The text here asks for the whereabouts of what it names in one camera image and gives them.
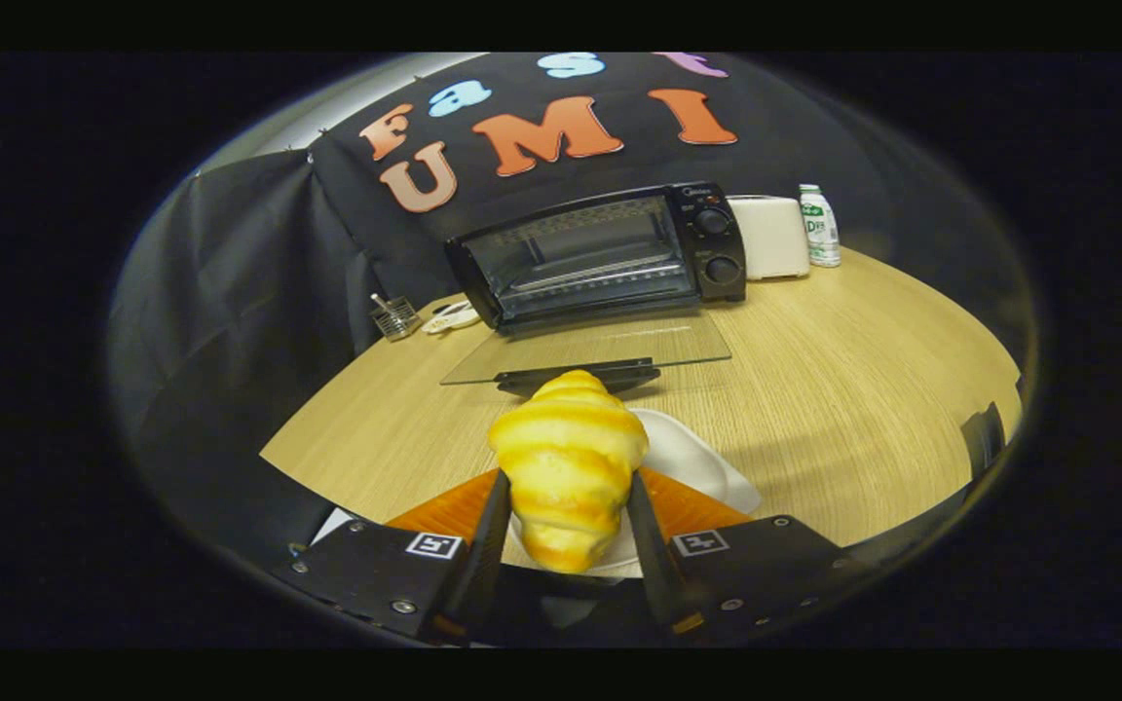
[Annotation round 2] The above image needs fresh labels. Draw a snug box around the black backdrop cloth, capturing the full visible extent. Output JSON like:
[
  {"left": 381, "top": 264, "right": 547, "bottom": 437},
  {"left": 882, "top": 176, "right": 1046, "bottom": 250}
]
[{"left": 108, "top": 54, "right": 1039, "bottom": 585}]

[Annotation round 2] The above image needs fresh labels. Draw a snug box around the metal baking tray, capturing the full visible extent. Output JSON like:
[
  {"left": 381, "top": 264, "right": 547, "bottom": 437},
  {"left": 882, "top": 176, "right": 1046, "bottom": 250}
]
[{"left": 512, "top": 255, "right": 689, "bottom": 293}]

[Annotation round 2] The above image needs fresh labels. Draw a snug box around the yellow croissant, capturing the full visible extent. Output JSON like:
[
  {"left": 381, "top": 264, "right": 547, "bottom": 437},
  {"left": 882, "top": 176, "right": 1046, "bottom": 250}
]
[{"left": 488, "top": 370, "right": 650, "bottom": 575}]

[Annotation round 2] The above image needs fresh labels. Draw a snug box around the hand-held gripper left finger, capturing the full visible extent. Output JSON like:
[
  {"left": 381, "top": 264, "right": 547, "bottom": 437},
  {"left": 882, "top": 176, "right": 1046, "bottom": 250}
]
[{"left": 279, "top": 469, "right": 513, "bottom": 646}]

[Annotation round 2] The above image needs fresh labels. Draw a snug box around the white bread toaster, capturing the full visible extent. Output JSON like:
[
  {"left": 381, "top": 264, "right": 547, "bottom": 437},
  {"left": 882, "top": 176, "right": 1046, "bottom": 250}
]
[{"left": 727, "top": 195, "right": 811, "bottom": 281}]

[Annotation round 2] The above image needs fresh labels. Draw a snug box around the white bottle green label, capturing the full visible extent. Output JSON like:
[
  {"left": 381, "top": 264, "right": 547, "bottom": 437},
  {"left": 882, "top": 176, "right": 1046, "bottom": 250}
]
[{"left": 799, "top": 183, "right": 842, "bottom": 269}]

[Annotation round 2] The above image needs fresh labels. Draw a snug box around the small white object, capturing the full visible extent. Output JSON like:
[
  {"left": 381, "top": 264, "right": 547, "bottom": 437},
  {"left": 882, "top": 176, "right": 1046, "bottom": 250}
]
[{"left": 422, "top": 300, "right": 482, "bottom": 336}]

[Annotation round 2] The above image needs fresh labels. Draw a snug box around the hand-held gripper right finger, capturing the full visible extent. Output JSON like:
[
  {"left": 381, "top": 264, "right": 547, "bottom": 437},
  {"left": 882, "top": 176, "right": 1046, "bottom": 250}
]
[{"left": 624, "top": 467, "right": 869, "bottom": 639}]

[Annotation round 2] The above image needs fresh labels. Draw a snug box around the black toaster oven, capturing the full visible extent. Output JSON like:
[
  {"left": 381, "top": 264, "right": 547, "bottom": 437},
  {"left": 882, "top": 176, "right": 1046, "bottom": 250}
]
[{"left": 439, "top": 181, "right": 749, "bottom": 397}]

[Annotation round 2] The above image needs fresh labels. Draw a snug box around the metal wire basket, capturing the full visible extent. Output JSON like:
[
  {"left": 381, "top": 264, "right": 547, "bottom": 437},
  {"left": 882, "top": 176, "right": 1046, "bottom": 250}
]
[{"left": 370, "top": 292, "right": 422, "bottom": 342}]

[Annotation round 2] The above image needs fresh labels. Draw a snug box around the dark object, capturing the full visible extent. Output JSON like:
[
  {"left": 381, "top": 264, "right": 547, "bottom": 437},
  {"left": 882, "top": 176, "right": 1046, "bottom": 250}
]
[{"left": 958, "top": 399, "right": 1010, "bottom": 483}]

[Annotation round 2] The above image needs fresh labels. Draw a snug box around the white plate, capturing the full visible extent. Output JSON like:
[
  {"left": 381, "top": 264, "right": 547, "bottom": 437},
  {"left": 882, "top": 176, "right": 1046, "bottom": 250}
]
[{"left": 507, "top": 409, "right": 762, "bottom": 580}]

